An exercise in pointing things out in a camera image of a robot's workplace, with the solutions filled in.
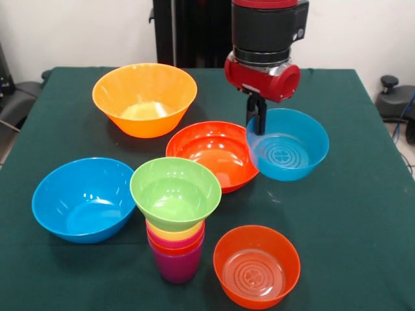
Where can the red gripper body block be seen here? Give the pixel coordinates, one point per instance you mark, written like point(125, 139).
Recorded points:
point(256, 81)

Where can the wide orange-red shallow bowl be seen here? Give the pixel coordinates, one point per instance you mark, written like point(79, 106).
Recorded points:
point(214, 145)

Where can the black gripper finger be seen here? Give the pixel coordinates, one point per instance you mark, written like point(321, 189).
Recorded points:
point(261, 120)
point(250, 110)

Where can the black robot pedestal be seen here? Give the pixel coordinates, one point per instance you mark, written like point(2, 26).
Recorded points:
point(194, 32)

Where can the magenta-red plastic cup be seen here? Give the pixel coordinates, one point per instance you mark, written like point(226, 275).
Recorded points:
point(175, 243)

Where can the small blue plastic bowl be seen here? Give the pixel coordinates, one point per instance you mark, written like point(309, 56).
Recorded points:
point(291, 168)

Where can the green plastic bowl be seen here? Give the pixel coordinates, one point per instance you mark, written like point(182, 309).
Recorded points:
point(175, 201)

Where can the small orange-red ringed bowl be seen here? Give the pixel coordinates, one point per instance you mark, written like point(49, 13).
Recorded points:
point(256, 246)

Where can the orange-red plastic cup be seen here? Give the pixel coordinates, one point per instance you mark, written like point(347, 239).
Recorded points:
point(175, 251)

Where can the black rounded floor base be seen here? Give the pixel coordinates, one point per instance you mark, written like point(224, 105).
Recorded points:
point(394, 100)
point(19, 97)

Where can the large orange plastic bowl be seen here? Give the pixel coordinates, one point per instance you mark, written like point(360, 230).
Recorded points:
point(142, 94)

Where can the large blue plastic bowl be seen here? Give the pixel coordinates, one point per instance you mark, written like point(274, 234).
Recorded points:
point(84, 201)

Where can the dark green table cloth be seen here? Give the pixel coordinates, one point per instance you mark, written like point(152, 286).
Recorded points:
point(356, 243)

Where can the purple plastic cup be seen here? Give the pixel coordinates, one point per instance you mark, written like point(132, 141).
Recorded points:
point(176, 267)

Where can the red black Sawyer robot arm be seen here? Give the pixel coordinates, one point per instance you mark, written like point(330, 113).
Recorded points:
point(262, 26)

